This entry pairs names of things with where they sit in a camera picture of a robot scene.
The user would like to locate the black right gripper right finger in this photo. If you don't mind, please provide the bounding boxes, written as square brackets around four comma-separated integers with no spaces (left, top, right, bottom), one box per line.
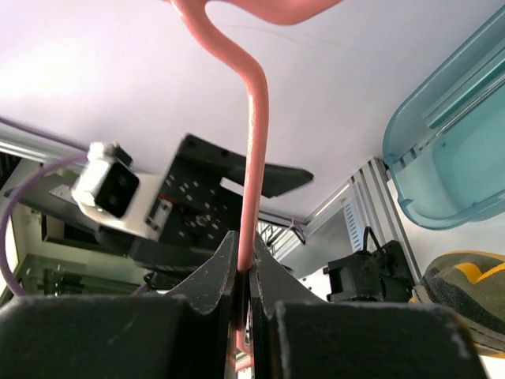
[250,235,324,316]

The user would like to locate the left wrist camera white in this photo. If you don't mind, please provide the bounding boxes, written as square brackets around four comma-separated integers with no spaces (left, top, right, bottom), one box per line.
[71,142,173,241]

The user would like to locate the teal plastic bin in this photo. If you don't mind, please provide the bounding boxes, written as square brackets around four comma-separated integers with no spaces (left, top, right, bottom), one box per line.
[383,8,504,230]

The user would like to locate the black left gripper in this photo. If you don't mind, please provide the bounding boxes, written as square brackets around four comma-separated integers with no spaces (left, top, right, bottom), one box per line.
[95,134,314,284]

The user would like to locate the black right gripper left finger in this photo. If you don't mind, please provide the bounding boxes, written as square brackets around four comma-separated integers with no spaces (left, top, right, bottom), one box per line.
[164,231,238,315]

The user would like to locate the camouflage trousers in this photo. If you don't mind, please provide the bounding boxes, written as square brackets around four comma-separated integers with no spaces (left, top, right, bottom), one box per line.
[410,250,504,358]

